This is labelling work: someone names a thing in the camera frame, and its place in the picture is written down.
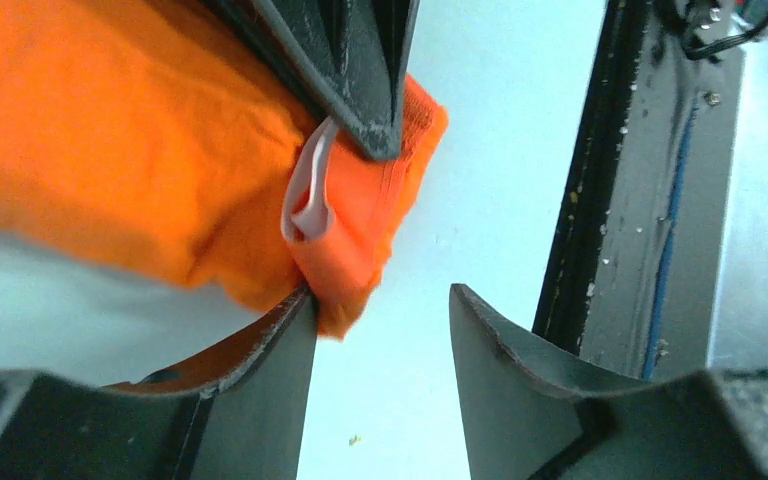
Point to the orange underwear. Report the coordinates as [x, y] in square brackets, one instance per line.
[141, 135]

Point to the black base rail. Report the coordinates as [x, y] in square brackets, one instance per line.
[632, 275]

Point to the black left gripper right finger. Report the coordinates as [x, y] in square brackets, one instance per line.
[531, 410]

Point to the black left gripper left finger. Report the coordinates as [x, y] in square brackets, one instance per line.
[235, 410]

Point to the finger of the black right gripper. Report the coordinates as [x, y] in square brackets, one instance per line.
[342, 59]

